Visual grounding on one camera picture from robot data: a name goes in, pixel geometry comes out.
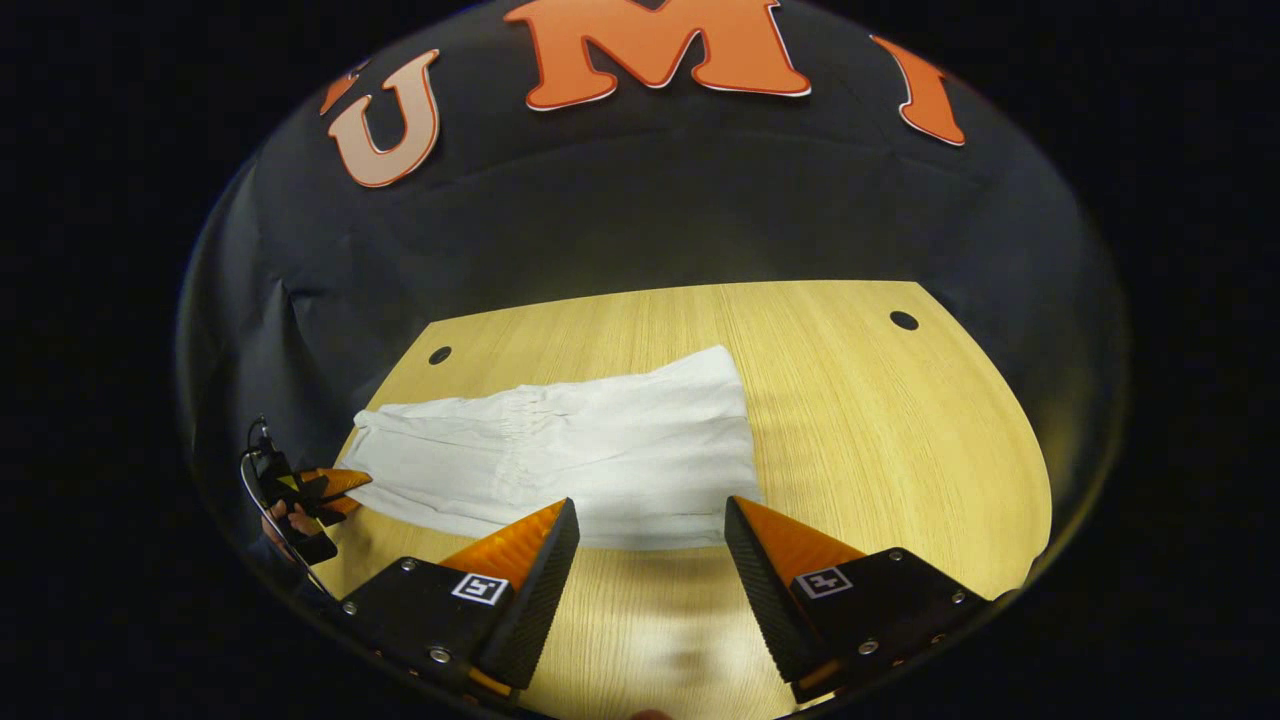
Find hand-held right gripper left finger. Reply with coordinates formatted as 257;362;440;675
338;497;581;701

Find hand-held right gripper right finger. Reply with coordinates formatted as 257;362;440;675
723;495;1001;704

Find white jeans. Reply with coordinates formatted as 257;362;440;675
340;345;766;551

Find black backdrop cloth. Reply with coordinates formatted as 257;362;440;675
178;0;1131;601

